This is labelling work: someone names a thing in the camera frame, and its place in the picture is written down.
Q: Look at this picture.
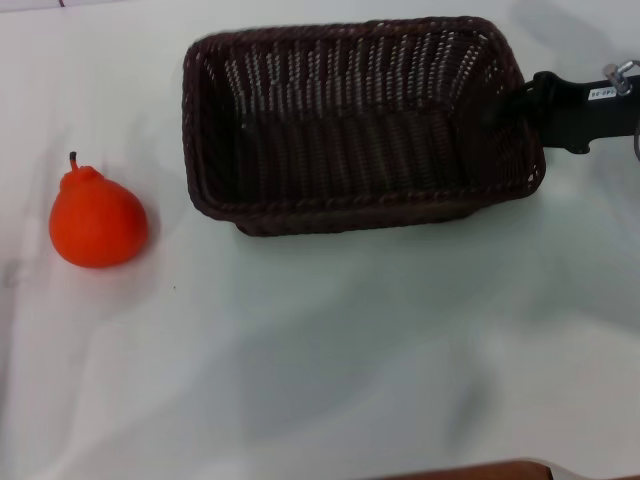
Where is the silver metal cable connector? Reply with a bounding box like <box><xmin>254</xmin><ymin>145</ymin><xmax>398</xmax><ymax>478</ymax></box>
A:
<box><xmin>602</xmin><ymin>59</ymin><xmax>640</xmax><ymax>96</ymax></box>

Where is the dark brown wicker basket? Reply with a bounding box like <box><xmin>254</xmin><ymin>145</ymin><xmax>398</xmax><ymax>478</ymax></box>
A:
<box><xmin>180</xmin><ymin>15</ymin><xmax>547</xmax><ymax>236</ymax></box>

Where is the white tablecloth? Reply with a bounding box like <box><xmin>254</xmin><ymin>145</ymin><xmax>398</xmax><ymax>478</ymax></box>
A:
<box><xmin>0</xmin><ymin>0</ymin><xmax>640</xmax><ymax>480</ymax></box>

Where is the orange-red toy pear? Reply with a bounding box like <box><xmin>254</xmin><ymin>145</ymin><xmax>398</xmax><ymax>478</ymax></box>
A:
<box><xmin>48</xmin><ymin>151</ymin><xmax>149</xmax><ymax>270</ymax></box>

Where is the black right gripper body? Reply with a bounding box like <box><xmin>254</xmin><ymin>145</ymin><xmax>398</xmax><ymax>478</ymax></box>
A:
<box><xmin>538</xmin><ymin>73</ymin><xmax>640</xmax><ymax>155</ymax></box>

